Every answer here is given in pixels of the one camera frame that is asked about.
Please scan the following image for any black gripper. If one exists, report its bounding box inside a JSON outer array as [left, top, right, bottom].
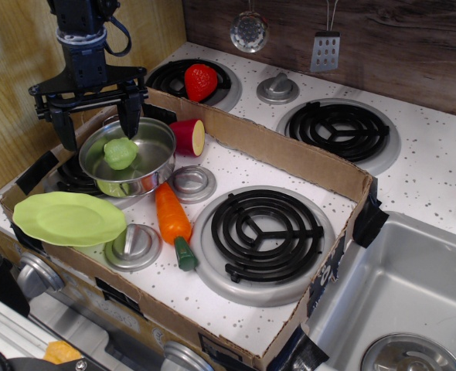
[[29, 32, 148, 151]]

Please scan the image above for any light green toy broccoli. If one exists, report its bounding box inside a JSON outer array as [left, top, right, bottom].
[[104, 138, 138, 170]]

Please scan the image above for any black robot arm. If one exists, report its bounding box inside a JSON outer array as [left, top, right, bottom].
[[29, 1, 148, 151]]

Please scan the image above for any silver metal pot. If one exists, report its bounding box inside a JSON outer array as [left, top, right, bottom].
[[79, 117, 176, 198]]

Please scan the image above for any black front left burner coil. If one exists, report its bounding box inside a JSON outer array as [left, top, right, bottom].
[[56, 154, 102, 196]]

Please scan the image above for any black burner coil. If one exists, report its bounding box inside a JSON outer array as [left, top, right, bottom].
[[146, 59, 233, 102], [56, 154, 102, 196], [210, 189, 325, 283], [283, 100, 390, 162]]

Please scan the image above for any black back left burner coil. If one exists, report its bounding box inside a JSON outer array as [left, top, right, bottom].
[[146, 59, 233, 102]]

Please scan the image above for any red halved toy fruit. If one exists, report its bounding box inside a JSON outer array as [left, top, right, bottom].
[[169, 119, 206, 157]]

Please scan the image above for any light green plastic plate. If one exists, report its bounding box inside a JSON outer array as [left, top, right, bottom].
[[12, 192, 127, 247]]

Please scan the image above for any red toy strawberry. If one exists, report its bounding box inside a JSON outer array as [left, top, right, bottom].
[[184, 63, 218, 102]]

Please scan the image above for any silver centre stove knob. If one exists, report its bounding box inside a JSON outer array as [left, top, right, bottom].
[[168, 165, 217, 204]]

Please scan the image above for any silver stove knob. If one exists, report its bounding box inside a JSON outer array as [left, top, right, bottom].
[[104, 223, 162, 272], [257, 73, 300, 105], [168, 165, 217, 204]]

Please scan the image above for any orange toy carrot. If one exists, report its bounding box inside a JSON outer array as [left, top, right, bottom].
[[155, 182, 198, 271]]

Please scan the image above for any silver front stove knob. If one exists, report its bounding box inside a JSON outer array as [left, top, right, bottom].
[[104, 223, 162, 272]]

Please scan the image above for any brown cardboard fence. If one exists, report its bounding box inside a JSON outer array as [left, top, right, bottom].
[[0, 91, 376, 370]]

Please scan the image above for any hanging silver strainer ladle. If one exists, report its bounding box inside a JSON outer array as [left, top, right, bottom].
[[230, 1, 270, 53]]

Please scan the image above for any silver oven knob left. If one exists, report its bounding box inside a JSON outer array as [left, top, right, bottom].
[[17, 252, 65, 299]]

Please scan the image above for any silver oven knob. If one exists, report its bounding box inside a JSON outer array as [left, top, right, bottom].
[[17, 252, 65, 299], [160, 341, 204, 371]]

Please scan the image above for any silver back stove knob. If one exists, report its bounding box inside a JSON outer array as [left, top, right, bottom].
[[257, 73, 300, 105]]

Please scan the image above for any black front right burner coil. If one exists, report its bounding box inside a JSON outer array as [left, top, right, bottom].
[[210, 189, 325, 283]]

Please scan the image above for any hanging silver slotted spatula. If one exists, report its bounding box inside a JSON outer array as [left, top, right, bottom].
[[310, 1, 341, 73]]

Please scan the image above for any orange object bottom left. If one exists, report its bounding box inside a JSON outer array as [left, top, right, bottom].
[[43, 341, 82, 365]]

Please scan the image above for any black back right burner coil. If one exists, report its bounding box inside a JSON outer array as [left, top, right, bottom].
[[283, 100, 390, 162]]

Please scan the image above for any silver oven knob middle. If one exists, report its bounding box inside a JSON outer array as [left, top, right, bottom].
[[160, 341, 204, 371]]

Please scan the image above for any silver metal sink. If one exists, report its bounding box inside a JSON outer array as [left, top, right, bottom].
[[308, 213, 456, 370]]

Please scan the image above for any silver sink drain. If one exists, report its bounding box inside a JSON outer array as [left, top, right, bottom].
[[360, 333, 456, 371]]

